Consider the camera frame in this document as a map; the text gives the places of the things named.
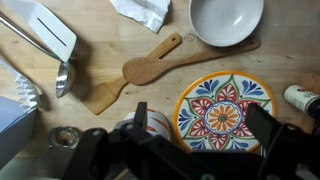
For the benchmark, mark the white chilli print utensil holder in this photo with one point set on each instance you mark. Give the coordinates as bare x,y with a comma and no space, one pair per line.
158,125

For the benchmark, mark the white pasta server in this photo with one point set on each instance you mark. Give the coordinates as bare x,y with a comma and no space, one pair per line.
23,90

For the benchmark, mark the small round metal dish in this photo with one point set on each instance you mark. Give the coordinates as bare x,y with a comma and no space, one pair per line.
64,136

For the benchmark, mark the crumpled white napkin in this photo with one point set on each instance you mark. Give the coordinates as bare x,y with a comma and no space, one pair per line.
143,11

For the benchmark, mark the wooden spoon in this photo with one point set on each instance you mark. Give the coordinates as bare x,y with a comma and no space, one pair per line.
143,70

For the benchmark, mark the white ceramic bowl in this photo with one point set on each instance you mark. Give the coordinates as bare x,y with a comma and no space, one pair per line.
226,20

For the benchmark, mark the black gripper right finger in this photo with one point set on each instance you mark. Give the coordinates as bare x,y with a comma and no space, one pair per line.
261,125

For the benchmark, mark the small white label bottle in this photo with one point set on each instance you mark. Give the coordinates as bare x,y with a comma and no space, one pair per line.
300,98

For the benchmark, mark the wooden flat spatula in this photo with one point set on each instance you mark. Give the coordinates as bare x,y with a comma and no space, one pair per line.
100,96

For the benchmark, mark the silver serving spoon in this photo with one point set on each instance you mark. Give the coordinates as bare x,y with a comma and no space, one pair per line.
65,78

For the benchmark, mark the blue tissue box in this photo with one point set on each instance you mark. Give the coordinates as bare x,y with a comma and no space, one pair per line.
13,133

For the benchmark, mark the colourful floral painted plate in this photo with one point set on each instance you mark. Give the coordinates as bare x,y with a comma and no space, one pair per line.
222,116

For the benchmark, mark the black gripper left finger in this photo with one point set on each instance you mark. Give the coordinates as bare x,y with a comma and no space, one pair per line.
141,115

